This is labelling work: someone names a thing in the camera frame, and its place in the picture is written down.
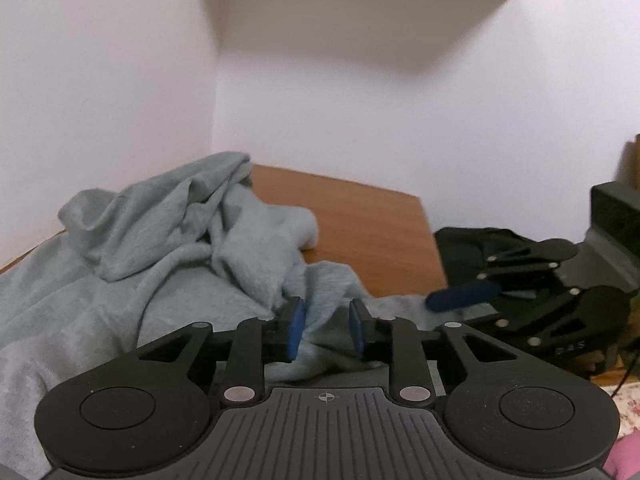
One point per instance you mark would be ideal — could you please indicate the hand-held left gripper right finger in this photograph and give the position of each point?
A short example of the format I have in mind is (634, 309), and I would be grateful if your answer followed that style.
(356, 330)

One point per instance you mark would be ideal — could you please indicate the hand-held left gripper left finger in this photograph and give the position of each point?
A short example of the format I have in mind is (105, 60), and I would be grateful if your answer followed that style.
(296, 330)

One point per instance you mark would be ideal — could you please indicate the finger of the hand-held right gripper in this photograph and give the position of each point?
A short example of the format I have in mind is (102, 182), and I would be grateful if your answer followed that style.
(460, 298)
(550, 312)

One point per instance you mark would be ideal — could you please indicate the grey sweatshirt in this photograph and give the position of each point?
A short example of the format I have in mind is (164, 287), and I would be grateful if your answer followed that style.
(150, 240)

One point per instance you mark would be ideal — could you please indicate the black bag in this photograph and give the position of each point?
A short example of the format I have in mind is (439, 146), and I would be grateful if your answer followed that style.
(460, 250)

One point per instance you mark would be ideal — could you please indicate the floral bedsheet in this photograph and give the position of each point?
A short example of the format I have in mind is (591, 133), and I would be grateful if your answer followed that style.
(625, 407)

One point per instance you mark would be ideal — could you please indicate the pink cloth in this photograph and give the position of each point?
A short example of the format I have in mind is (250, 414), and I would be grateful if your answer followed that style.
(627, 460)

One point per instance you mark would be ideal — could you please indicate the white wall shelf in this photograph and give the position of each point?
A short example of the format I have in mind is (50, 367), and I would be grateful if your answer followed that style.
(350, 10)

